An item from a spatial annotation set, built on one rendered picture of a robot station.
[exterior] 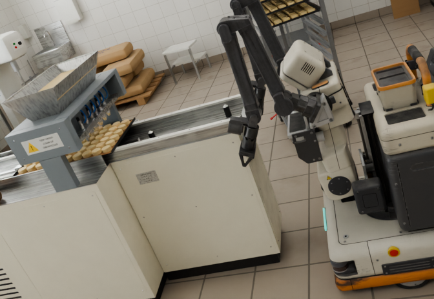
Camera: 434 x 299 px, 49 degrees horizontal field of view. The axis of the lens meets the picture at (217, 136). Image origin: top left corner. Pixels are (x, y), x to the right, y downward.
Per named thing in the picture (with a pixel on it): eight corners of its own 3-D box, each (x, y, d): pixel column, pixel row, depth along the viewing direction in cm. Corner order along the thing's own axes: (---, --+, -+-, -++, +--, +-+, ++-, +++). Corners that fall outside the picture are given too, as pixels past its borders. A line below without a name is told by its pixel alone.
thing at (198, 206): (167, 284, 276) (103, 154, 240) (179, 245, 306) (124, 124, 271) (285, 265, 257) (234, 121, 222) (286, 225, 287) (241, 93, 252)
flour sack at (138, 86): (145, 93, 600) (141, 82, 594) (115, 103, 610) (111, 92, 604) (157, 75, 664) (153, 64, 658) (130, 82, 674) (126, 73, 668)
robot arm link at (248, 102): (228, 22, 175) (232, 15, 184) (214, 27, 176) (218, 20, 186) (262, 124, 191) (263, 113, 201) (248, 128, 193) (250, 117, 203)
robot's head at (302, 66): (325, 52, 212) (296, 35, 210) (329, 68, 194) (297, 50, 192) (307, 78, 219) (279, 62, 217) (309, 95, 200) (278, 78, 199)
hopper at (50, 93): (15, 129, 228) (0, 103, 222) (64, 86, 277) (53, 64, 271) (67, 114, 220) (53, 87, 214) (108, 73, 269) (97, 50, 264)
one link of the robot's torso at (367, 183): (380, 185, 236) (370, 143, 227) (390, 220, 212) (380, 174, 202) (326, 195, 244) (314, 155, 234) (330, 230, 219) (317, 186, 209)
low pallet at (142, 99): (71, 124, 629) (68, 117, 625) (93, 101, 699) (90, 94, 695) (153, 102, 598) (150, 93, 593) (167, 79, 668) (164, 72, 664)
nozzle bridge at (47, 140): (37, 197, 234) (3, 137, 221) (92, 131, 298) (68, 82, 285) (95, 183, 226) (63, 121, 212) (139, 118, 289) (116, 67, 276)
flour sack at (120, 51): (78, 75, 615) (73, 64, 609) (88, 65, 653) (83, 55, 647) (128, 58, 601) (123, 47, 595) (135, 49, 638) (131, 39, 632)
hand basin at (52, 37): (106, 68, 697) (73, -7, 653) (97, 77, 665) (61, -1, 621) (50, 84, 726) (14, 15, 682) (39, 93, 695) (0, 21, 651)
